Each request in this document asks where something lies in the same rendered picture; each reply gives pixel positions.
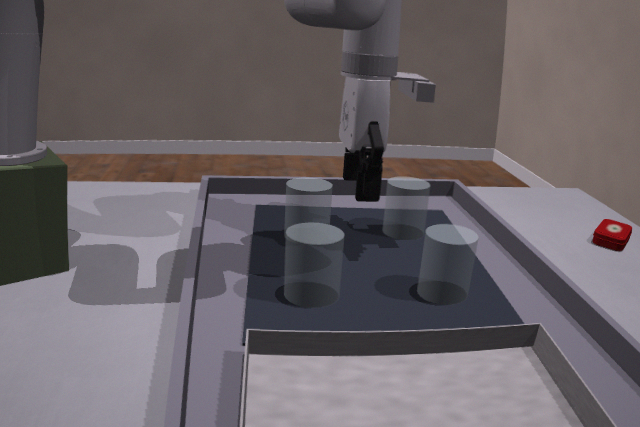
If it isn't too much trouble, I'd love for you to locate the red square tin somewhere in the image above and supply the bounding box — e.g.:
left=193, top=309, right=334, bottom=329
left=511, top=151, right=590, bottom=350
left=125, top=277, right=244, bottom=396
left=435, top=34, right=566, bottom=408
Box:
left=593, top=219, right=632, bottom=251

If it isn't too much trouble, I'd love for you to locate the clear glass cylinder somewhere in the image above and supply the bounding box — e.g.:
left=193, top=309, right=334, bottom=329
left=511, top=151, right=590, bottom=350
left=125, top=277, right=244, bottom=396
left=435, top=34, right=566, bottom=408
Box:
left=383, top=177, right=430, bottom=240
left=417, top=224, right=478, bottom=305
left=284, top=178, right=333, bottom=238
left=284, top=222, right=344, bottom=308

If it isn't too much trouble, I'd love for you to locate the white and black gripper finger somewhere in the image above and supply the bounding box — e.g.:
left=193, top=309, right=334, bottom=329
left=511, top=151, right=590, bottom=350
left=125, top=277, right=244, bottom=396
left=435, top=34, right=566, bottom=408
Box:
left=343, top=147, right=360, bottom=181
left=355, top=121, right=384, bottom=202

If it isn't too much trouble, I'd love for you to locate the dark grey flat mat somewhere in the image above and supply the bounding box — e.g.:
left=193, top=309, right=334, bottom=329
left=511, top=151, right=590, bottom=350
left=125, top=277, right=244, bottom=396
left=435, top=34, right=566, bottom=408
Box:
left=242, top=205, right=524, bottom=346

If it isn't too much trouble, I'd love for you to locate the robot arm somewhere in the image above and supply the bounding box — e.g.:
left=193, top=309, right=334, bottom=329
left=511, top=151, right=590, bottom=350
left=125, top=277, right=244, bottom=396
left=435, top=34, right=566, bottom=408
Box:
left=0, top=0, right=436, bottom=166

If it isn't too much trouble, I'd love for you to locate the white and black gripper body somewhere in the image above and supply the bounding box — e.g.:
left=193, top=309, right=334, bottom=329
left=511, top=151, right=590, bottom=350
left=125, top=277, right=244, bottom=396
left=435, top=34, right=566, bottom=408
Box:
left=339, top=71, right=395, bottom=153

